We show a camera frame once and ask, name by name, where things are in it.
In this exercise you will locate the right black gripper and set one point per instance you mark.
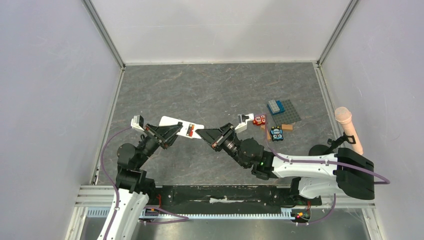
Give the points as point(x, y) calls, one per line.
point(222, 136)

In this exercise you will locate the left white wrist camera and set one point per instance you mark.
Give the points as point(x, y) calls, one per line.
point(137, 122)

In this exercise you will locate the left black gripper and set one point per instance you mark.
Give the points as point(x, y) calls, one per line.
point(166, 134)

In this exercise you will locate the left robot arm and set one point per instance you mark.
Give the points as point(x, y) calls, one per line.
point(132, 189)

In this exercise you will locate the pink microphone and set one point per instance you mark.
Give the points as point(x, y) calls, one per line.
point(344, 117)

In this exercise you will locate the grey lego brick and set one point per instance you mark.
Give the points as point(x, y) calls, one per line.
point(273, 107)

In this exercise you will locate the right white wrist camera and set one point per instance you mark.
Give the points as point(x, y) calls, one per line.
point(243, 120)

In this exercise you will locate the blue owl number block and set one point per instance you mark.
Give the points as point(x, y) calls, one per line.
point(276, 134)

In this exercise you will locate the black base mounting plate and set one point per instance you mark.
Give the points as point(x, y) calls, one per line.
point(228, 199)

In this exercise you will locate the white slotted cable duct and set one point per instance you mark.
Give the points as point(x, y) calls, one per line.
point(284, 214)

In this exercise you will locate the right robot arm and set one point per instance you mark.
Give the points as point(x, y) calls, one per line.
point(342, 172)

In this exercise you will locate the blue lego brick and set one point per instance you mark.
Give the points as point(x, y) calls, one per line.
point(282, 109)

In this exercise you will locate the red owl number block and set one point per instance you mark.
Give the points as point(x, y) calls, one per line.
point(259, 120)

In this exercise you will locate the grey lego baseplate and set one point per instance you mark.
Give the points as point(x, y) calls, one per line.
point(289, 116)

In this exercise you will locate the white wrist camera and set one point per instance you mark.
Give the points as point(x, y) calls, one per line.
point(243, 120)
point(137, 122)

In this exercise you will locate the black microphone stand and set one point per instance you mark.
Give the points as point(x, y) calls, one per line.
point(320, 149)

